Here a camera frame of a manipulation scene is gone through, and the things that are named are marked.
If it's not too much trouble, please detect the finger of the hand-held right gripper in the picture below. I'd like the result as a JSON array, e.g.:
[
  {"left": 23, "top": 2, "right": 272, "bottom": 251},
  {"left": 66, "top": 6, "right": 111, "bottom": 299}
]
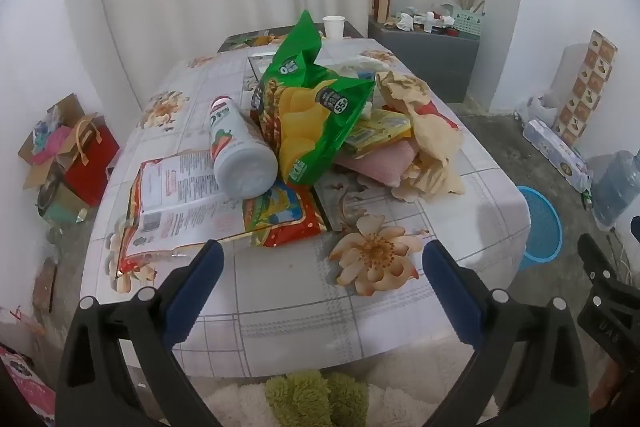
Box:
[{"left": 577, "top": 233, "right": 620, "bottom": 282}]

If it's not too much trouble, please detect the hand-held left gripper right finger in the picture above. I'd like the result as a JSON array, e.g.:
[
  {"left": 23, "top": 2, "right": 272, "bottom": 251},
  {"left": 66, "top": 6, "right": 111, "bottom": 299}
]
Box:
[{"left": 422, "top": 239, "right": 591, "bottom": 427}]

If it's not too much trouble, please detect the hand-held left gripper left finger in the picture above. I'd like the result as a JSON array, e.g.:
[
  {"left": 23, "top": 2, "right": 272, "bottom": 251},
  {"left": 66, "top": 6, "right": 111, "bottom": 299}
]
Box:
[{"left": 55, "top": 239, "right": 224, "bottom": 427}]

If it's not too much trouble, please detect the blue plastic basket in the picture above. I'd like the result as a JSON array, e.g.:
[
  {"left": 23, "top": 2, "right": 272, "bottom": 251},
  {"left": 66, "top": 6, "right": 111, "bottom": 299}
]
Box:
[{"left": 515, "top": 185, "right": 564, "bottom": 271}]

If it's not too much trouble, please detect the white printed snack packet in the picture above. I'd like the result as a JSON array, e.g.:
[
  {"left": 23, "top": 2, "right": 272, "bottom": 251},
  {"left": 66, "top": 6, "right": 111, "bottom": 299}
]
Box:
[{"left": 107, "top": 149, "right": 251, "bottom": 294}]

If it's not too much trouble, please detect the red picture snack packet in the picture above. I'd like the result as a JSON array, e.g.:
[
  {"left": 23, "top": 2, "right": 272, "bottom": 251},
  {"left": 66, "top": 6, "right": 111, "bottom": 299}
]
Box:
[{"left": 242, "top": 182, "right": 324, "bottom": 249}]

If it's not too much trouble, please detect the white plastic bottle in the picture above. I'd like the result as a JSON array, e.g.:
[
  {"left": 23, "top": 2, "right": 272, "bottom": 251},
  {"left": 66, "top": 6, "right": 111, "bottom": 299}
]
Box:
[{"left": 209, "top": 95, "right": 279, "bottom": 199}]

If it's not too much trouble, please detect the pink foam sheet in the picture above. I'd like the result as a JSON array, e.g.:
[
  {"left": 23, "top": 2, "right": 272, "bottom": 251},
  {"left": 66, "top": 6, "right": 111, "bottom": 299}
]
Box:
[{"left": 334, "top": 142, "right": 419, "bottom": 188}]

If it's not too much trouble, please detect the brown paper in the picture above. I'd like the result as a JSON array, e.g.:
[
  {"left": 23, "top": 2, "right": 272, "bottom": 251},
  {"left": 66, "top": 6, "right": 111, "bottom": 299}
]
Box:
[{"left": 375, "top": 71, "right": 467, "bottom": 204}]

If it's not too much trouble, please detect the yellow snack packet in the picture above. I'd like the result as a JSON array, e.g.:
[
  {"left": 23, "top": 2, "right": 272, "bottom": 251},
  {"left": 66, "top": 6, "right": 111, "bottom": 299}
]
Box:
[{"left": 344, "top": 107, "right": 414, "bottom": 152}]

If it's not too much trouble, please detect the green chip bag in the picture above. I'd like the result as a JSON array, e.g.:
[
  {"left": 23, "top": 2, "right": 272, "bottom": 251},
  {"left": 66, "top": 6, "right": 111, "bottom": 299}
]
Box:
[{"left": 250, "top": 10, "right": 377, "bottom": 186}]

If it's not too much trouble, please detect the large water jug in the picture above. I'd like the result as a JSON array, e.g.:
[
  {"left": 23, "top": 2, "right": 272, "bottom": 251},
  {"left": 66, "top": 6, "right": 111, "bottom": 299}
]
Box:
[{"left": 591, "top": 150, "right": 640, "bottom": 226}]

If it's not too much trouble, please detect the egg carton package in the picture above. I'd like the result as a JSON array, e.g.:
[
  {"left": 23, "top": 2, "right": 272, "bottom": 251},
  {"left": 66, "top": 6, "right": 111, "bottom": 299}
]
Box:
[{"left": 522, "top": 119, "right": 594, "bottom": 194}]

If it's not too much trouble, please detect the white fluffy rug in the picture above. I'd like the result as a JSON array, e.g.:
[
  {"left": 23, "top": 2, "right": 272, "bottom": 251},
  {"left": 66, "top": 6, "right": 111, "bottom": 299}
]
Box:
[{"left": 201, "top": 349, "right": 501, "bottom": 427}]

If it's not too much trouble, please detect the teal box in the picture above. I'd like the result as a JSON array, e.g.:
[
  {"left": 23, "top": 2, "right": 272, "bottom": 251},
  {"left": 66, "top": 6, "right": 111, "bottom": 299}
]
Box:
[{"left": 37, "top": 182, "right": 92, "bottom": 224}]

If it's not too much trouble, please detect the white plastic bag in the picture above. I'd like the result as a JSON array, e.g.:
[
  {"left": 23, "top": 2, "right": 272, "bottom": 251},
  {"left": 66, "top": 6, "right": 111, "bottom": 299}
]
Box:
[{"left": 515, "top": 94, "right": 557, "bottom": 126}]

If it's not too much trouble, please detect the red gift bag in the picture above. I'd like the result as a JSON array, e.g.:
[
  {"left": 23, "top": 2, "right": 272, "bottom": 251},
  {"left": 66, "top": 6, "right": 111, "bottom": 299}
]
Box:
[{"left": 62, "top": 117, "right": 121, "bottom": 208}]

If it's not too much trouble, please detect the green fuzzy clothing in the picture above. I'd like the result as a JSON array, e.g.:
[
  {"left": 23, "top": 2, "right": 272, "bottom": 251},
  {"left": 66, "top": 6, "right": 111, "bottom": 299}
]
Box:
[{"left": 264, "top": 370, "right": 370, "bottom": 427}]

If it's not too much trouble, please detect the checkered box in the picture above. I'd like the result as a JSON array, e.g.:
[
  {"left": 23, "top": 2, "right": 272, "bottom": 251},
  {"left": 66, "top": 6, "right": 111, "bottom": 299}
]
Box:
[{"left": 551, "top": 30, "right": 619, "bottom": 148}]

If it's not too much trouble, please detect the pink printed bag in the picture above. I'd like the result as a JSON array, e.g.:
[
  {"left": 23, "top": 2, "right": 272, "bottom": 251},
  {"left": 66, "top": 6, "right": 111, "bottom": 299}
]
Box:
[{"left": 0, "top": 346, "right": 57, "bottom": 425}]

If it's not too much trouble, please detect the cardboard box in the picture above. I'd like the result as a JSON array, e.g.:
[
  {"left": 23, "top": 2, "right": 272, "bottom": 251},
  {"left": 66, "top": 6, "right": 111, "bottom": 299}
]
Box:
[{"left": 17, "top": 93, "right": 101, "bottom": 188}]

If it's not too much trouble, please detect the grey cabinet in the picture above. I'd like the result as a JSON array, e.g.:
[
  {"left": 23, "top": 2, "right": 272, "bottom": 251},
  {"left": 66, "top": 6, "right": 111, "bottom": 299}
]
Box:
[{"left": 368, "top": 14, "right": 480, "bottom": 104}]

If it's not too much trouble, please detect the silver metal box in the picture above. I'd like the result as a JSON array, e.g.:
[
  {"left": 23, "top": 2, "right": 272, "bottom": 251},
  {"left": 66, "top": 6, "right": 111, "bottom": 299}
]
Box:
[{"left": 248, "top": 52, "right": 282, "bottom": 80}]

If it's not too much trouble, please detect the dark patterned table mat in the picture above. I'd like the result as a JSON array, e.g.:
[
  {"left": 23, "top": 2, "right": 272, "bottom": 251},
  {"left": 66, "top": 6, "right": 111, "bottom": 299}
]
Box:
[{"left": 218, "top": 27, "right": 301, "bottom": 54}]

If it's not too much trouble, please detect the green plastic basket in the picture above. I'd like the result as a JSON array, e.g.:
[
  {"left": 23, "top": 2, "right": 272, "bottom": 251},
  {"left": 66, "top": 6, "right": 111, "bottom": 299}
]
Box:
[{"left": 446, "top": 4, "right": 487, "bottom": 39}]

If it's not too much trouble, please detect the white paper cup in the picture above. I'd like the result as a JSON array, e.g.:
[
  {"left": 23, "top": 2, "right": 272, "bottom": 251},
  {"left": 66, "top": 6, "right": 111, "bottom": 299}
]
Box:
[{"left": 322, "top": 15, "right": 346, "bottom": 40}]

